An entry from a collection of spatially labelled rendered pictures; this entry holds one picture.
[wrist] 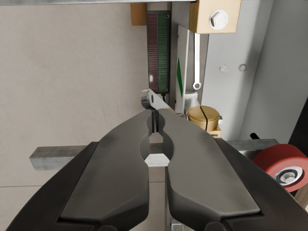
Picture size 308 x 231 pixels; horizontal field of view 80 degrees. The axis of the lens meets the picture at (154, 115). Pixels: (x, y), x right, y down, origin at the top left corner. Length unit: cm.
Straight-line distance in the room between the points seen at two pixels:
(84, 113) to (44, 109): 26
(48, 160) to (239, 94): 49
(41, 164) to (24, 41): 100
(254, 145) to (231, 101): 23
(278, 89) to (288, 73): 4
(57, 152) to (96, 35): 86
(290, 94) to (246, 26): 19
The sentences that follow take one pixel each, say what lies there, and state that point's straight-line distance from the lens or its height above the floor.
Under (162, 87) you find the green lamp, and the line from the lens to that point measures 43.
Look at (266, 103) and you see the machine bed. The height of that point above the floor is 70.
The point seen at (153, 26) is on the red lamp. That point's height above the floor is 70.
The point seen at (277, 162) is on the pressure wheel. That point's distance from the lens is 33.
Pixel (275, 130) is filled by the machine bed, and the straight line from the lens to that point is 51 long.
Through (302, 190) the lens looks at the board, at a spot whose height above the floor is 88.
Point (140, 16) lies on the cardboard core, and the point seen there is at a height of 8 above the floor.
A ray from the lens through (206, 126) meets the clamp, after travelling 29.
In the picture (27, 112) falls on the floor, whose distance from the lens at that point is 149.
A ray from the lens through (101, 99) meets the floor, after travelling 125.
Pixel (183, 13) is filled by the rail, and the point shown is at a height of 70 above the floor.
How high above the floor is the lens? 110
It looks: 60 degrees down
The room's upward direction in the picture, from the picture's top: 177 degrees clockwise
